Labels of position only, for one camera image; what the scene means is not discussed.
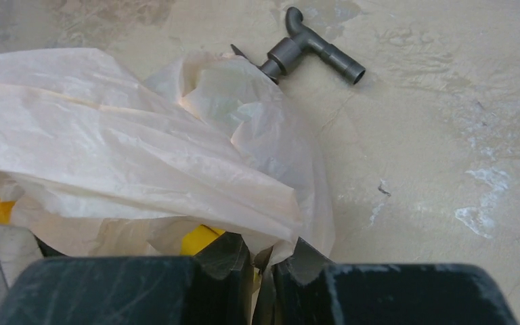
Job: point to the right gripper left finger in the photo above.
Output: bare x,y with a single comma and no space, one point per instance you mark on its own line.
223,283

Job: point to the dark grey metal faucet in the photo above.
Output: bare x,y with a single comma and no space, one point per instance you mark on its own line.
287,54

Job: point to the yellow fake banana bunch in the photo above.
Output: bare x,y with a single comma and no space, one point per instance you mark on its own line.
198,239

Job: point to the translucent plastic bag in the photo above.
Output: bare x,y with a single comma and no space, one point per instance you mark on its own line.
98,162

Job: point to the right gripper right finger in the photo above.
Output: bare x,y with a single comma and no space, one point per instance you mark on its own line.
302,295

